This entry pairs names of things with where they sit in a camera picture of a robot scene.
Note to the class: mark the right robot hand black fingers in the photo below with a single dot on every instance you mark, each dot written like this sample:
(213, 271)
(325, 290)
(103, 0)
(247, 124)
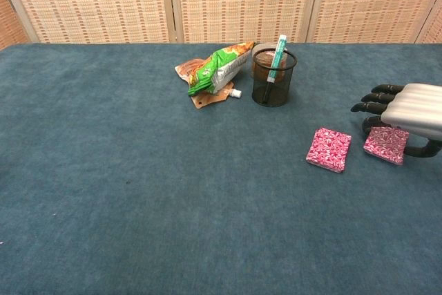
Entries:
(414, 108)

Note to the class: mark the black mesh pen holder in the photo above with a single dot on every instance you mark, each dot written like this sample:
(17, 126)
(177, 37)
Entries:
(278, 95)

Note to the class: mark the teal white pen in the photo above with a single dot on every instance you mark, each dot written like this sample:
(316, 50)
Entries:
(279, 53)

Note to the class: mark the green snack bag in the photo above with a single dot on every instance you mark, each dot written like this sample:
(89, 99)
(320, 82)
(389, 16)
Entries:
(221, 67)

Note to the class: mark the brown spout pouch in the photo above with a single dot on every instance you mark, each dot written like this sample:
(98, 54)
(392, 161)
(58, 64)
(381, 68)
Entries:
(207, 100)

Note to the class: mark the blue felt table cover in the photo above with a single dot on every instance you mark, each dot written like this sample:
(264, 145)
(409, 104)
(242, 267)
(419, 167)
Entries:
(138, 188)

